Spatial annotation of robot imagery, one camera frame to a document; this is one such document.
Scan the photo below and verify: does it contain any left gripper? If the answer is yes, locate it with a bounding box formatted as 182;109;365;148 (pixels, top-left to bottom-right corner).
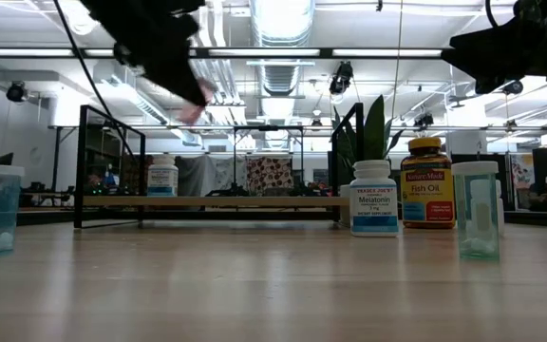
111;28;211;106

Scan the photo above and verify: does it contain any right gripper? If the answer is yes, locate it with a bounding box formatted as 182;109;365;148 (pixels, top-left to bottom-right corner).
442;18;547;94

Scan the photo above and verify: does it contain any pink pill vial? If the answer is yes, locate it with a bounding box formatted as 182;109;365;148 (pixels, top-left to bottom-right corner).
178;78;217;125

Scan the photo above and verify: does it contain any white melatonin supplement bottle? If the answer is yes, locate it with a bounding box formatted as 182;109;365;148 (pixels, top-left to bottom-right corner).
146;154;179;198
349;159;400;238

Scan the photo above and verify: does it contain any amber fish oil bottle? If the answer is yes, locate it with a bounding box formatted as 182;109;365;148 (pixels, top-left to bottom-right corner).
400;136;457;231

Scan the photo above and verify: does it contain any teal green pill vial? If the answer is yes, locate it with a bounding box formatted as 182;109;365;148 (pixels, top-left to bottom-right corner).
450;161;501;261

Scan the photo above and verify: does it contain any overhead light bar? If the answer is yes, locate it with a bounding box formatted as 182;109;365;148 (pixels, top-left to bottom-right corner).
0;46;455;60

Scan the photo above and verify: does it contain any grey cloth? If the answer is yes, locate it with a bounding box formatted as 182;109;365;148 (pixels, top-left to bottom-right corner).
174;155;249;197

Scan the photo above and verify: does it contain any green snake plant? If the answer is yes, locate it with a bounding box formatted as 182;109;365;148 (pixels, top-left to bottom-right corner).
332;94;406;186

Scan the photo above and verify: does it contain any black metal tray rack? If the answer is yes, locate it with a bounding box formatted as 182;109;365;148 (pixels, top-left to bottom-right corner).
73;102;366;230

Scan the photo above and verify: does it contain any floral patterned cloth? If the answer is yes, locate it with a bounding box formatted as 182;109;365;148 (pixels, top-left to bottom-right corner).
246;156;294;196

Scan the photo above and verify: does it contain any silver ventilation duct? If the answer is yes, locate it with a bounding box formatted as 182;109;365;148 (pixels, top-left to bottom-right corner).
248;0;316;151

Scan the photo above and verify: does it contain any floral wall poster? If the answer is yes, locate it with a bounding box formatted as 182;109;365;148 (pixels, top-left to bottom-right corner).
509;152;536;211

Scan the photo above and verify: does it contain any black metal rig frame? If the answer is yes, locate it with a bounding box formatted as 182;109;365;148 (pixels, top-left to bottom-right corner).
0;208;547;228

